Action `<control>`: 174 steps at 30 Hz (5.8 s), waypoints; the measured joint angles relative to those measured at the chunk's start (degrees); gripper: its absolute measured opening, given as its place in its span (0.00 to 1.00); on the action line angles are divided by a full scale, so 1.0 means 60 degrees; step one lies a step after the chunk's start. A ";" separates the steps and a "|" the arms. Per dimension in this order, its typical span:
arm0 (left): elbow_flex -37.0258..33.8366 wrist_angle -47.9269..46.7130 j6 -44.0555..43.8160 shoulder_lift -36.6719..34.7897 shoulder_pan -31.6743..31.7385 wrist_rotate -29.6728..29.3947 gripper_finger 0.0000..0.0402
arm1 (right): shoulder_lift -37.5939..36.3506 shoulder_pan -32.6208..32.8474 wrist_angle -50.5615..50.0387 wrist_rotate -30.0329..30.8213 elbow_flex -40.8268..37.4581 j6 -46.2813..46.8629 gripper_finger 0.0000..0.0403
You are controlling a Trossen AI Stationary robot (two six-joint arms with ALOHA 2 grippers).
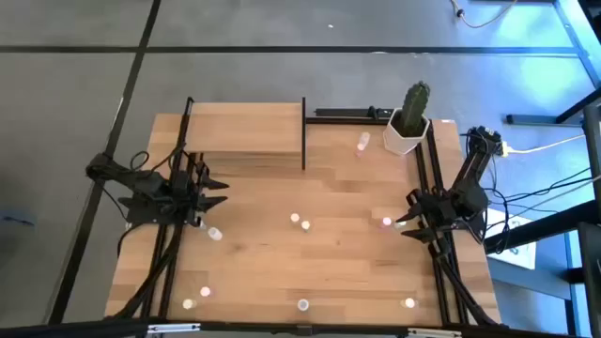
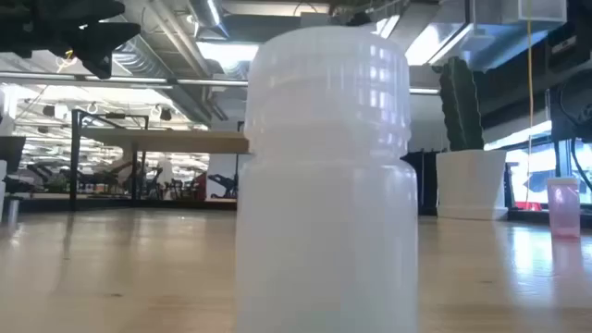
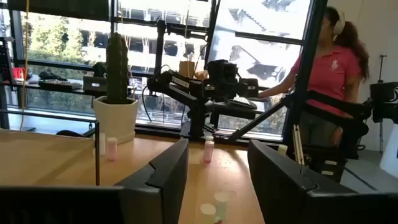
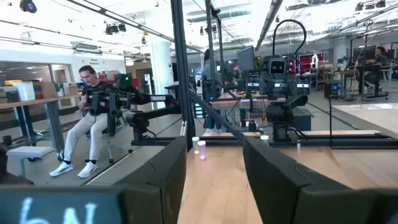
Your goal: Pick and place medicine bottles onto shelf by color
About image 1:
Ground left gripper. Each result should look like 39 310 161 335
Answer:
169 161 230 225

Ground black aluminium frame rail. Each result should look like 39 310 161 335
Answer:
112 96 198 325
412 119 499 328

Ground green cactus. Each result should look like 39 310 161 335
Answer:
398 80 432 138

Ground black metal bar frame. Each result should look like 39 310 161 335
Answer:
304 106 395 126

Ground black floor cables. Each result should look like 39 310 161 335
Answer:
483 166 601 254

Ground silver frame bracket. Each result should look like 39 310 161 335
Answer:
407 327 464 338
146 322 202 335

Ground white hexagonal plant pot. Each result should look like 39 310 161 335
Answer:
382 107 432 156

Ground white power cable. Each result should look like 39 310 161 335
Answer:
509 133 588 156

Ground beige floor cable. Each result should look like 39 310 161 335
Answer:
449 0 520 29

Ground black aluminium frame beam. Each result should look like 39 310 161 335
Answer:
0 317 601 338

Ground wooden shelf black metal frame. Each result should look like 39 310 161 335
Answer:
173 96 309 173

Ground black metal table frame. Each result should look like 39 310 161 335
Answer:
506 86 601 127

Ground black metal table leg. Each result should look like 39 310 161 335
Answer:
483 199 601 257

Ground white paper sheet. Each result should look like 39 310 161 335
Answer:
483 206 539 271

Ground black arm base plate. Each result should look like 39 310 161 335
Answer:
450 206 487 245
119 196 194 227

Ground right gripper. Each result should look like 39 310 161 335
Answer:
396 187 459 243

